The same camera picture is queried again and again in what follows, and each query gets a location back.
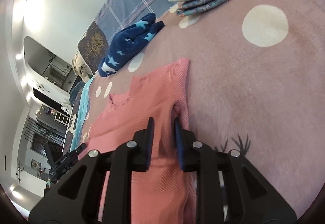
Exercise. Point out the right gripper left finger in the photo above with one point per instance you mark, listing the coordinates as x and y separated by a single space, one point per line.
96 177

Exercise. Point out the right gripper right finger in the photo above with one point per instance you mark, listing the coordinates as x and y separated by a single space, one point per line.
229 188

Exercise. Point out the turquoise blanket edge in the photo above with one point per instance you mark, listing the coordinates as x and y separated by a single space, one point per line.
82 113

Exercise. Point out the white dresser furniture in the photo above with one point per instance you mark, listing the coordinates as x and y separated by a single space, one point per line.
47 73

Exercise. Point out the beige crumpled cloth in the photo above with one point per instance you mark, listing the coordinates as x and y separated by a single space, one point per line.
80 68

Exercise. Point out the dark tree-print pillow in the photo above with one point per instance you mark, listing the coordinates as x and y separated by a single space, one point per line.
93 46

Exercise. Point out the pink polka dot bedspread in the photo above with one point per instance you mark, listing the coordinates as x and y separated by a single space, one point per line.
255 83

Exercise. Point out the navy star-patterned fleece garment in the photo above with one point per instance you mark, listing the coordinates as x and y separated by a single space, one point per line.
127 43

